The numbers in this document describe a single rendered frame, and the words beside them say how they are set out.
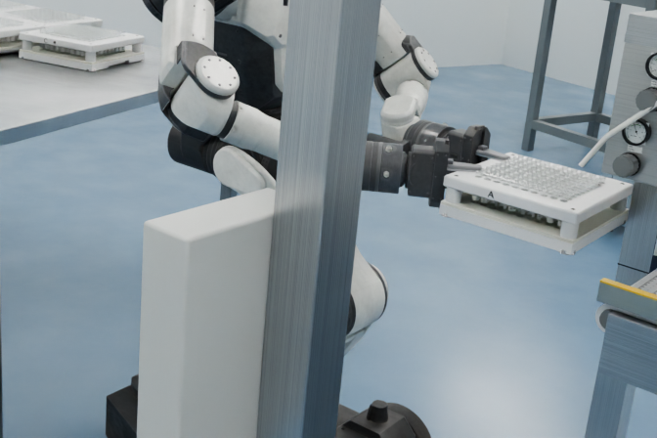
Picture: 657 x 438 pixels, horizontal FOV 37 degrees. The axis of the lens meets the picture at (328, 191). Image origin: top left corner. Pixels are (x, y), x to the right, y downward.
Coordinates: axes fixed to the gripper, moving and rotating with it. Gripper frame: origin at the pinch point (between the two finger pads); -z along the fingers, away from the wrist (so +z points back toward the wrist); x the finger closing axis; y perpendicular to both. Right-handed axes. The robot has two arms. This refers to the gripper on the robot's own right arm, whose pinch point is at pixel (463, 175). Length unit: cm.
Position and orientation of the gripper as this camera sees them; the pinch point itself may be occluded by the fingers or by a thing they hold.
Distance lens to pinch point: 172.0
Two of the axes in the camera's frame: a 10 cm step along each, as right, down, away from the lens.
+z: -9.9, -1.0, 0.6
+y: -0.8, 2.8, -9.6
